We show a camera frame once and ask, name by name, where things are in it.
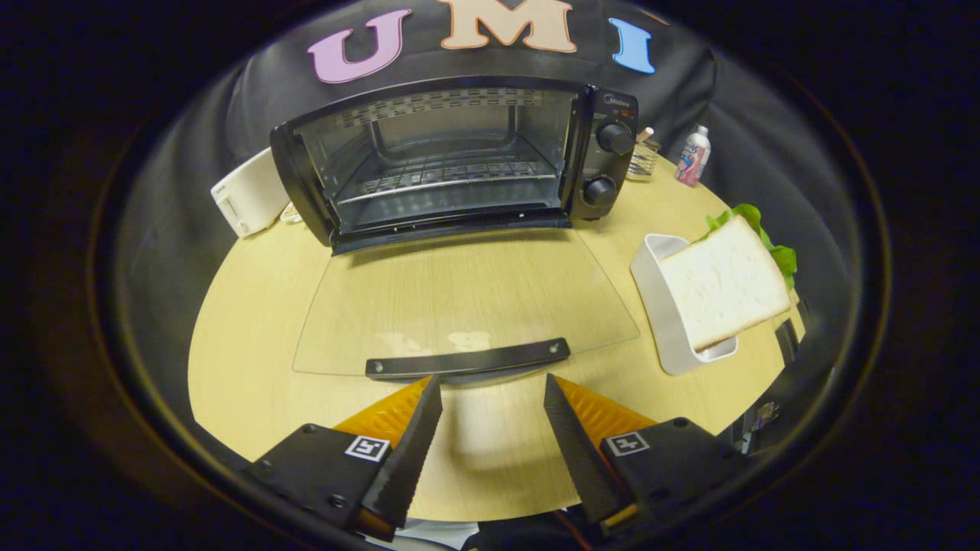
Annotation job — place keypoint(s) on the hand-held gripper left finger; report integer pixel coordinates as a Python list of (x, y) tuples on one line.
[(409, 459)]

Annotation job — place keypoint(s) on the small clear glass holder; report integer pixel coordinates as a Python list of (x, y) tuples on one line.
[(643, 161)]

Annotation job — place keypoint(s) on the white pop-up toaster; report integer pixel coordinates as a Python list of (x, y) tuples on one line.
[(253, 191)]

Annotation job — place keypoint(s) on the white rectangular tray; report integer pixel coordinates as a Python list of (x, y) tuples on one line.
[(658, 298)]

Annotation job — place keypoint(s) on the black table edge bracket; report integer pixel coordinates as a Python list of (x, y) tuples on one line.
[(787, 340)]

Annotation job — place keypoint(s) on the small white patterned item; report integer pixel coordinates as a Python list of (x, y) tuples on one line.
[(289, 214)]

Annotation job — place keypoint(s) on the black toaster oven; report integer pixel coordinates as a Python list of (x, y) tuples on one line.
[(605, 153)]

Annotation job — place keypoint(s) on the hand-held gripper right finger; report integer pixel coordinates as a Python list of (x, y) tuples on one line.
[(586, 459)]

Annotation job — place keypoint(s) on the black backdrop cloth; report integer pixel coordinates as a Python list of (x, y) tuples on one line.
[(689, 92)]

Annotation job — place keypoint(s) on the white bottle with pink label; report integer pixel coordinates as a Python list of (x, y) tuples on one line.
[(693, 157)]

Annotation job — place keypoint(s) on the white bread lettuce sandwich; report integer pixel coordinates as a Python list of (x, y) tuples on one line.
[(723, 283)]

